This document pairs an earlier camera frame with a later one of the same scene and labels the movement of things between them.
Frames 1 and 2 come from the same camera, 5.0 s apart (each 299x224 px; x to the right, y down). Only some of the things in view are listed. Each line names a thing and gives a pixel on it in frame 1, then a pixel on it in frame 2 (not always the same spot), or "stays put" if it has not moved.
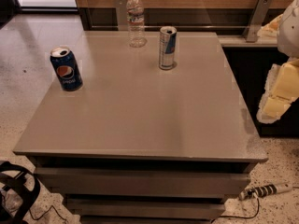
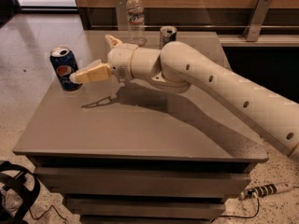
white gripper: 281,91 -> 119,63
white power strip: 263,190 stays put
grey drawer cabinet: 148,127 stays put
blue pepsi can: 65,68 stays put
